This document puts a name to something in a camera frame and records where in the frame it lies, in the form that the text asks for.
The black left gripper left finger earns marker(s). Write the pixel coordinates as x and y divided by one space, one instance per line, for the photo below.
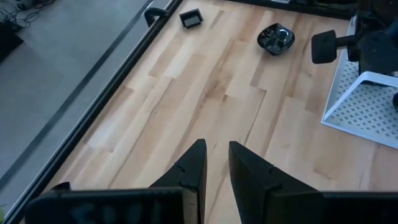
174 205

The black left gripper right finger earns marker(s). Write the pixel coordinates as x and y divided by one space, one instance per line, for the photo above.
273 202

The black frame clamp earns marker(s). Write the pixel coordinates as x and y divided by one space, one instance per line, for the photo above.
152 12

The black right gripper stalk block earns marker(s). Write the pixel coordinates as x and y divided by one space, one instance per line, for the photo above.
323 46

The small black square plate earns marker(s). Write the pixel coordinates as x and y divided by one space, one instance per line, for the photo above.
190 19

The white perforated metal tray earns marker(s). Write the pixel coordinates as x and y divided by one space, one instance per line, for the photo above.
357 109

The black rounded square plate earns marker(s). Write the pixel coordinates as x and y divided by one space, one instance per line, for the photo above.
275 40

